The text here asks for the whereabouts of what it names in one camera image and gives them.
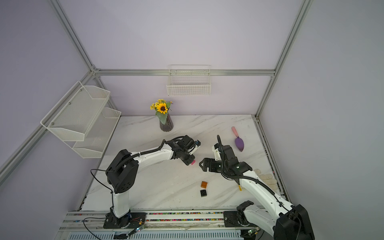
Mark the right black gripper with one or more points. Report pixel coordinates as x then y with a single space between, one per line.
207 161

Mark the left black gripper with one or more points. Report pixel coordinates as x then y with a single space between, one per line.
187 162

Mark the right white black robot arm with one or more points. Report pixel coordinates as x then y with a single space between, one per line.
279 218

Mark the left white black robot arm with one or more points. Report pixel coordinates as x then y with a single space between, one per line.
121 173

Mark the orange lego brick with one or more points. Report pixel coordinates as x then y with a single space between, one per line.
204 185

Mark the black lego brick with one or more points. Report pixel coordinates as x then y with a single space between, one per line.
203 193

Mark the sunflower in grey vase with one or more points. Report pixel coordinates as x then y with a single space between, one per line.
162 110

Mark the white mesh two-tier shelf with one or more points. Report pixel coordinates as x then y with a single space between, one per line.
83 121

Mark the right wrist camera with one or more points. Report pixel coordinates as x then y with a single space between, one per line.
216 153

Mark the purple trowel pink handle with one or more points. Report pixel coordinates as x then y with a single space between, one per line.
238 141

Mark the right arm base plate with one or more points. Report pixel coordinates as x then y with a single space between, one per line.
236 219

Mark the aluminium frame rail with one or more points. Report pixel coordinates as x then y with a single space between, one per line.
91 223

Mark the white wire wall basket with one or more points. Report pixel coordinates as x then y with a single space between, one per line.
189 80

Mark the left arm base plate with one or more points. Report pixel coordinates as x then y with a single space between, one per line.
128 221

